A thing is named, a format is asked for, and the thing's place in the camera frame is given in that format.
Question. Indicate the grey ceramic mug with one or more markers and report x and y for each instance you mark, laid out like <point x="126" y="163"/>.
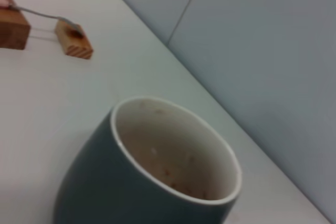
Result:
<point x="105" y="182"/>

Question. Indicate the light flat wooden block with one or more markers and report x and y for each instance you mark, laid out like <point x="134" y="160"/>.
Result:
<point x="78" y="48"/>

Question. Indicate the brown arched wooden block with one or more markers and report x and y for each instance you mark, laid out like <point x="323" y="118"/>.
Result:
<point x="13" y="32"/>

